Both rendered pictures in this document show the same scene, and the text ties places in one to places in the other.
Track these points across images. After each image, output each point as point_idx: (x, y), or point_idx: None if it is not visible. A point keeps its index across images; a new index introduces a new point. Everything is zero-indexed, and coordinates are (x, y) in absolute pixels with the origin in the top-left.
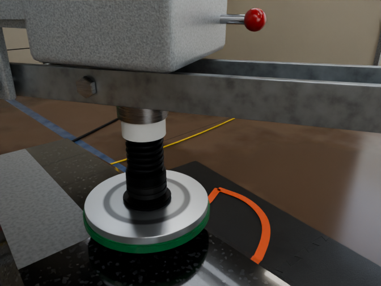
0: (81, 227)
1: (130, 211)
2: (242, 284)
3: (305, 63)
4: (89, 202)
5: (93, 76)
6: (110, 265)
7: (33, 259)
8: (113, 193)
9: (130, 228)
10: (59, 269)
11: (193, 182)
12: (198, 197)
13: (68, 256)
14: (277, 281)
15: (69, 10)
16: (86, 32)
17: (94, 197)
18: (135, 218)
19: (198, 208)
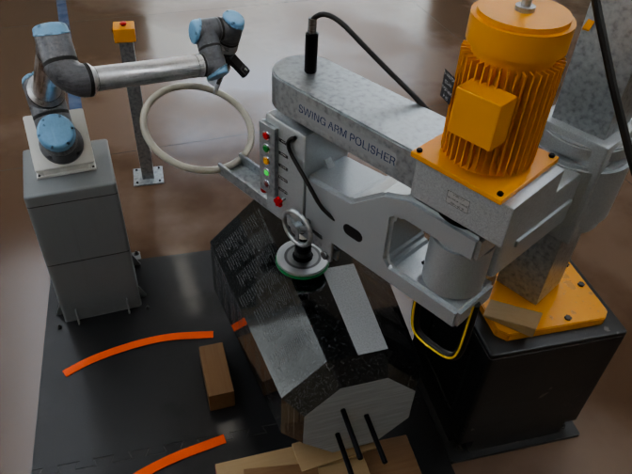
0: (329, 273)
1: (311, 251)
2: (284, 235)
3: (255, 188)
4: (325, 260)
5: None
6: None
7: (348, 265)
8: (315, 262)
9: (314, 244)
10: (339, 259)
11: (278, 258)
12: (282, 249)
13: (336, 262)
14: (273, 232)
15: None
16: None
17: (323, 262)
18: (311, 247)
19: (286, 244)
